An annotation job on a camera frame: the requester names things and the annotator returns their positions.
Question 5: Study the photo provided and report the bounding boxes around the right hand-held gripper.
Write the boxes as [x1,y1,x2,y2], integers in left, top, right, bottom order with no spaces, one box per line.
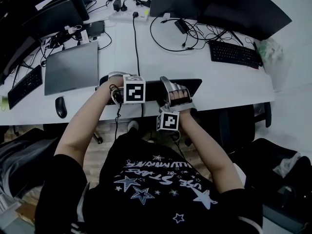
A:
[156,76,196,133]

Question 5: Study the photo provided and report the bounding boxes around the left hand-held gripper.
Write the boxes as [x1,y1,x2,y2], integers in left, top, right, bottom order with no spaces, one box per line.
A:
[107,71,146,105]

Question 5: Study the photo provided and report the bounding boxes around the black keyboard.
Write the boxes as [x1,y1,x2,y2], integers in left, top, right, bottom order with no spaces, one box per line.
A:
[209,39,264,70]
[7,64,43,110]
[98,75,203,106]

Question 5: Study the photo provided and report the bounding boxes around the person's left forearm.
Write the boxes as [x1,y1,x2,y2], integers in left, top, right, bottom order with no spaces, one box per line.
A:
[53,78,124,161]

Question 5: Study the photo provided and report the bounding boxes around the person's right forearm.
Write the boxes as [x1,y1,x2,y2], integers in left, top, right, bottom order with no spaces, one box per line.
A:
[178,110,245,195]

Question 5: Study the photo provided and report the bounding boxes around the person's right hand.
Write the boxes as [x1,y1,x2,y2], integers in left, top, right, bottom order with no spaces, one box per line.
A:
[169,89,190,100]

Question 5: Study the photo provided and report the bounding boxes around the person's white shoe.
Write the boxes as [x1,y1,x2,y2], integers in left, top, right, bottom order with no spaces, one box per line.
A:
[127,120,140,132]

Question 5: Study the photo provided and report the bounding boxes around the person's black trousers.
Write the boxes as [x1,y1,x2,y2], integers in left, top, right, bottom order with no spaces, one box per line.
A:
[114,127,176,157]

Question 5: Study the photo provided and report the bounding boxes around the silver laptop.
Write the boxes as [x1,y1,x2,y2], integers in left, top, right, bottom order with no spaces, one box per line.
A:
[44,40,99,97]

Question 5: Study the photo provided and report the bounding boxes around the black docking box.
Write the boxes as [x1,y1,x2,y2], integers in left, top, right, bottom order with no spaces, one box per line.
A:
[87,20,106,38]

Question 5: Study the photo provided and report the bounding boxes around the small white box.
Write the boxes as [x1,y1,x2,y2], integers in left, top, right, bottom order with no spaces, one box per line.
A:
[77,30,90,45]

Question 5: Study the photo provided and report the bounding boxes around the person's black star-print shirt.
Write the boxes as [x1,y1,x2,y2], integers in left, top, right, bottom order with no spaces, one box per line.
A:
[35,140,264,234]

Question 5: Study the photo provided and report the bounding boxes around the black computer mouse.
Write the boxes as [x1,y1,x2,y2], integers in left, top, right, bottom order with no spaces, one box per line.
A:
[54,96,68,119]

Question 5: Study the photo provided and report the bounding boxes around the white power strip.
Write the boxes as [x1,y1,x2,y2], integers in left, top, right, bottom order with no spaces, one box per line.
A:
[108,8,150,23]

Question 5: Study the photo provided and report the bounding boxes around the small black monitor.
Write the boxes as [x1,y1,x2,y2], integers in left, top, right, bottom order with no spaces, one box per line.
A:
[21,0,85,38]

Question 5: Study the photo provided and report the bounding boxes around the clear plastic bag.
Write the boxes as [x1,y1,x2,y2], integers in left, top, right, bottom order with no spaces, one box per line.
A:
[256,38,284,68]

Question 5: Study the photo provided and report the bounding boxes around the large curved black monitor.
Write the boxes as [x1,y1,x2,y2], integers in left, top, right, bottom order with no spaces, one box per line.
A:
[0,0,41,85]

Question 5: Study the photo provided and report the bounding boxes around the yellow green packet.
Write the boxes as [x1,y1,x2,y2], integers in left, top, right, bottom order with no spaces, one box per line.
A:
[0,96,10,112]

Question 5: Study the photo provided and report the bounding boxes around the left hand-held gripper cable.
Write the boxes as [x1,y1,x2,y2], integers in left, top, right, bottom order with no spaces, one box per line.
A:
[109,83,124,141]

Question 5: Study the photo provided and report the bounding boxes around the hand-held gripper cable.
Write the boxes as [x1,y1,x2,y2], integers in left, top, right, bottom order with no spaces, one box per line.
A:
[109,83,124,141]
[170,130,186,158]

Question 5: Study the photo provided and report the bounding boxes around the right hand-held gripper cable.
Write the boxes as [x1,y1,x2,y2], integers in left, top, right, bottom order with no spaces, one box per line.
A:
[170,130,186,158]

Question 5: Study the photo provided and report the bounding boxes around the black power cable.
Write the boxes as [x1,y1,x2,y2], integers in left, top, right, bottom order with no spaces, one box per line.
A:
[132,11,145,118]

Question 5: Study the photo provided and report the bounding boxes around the black looped cable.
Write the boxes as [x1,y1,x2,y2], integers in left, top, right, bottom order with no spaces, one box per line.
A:
[149,15,203,53]

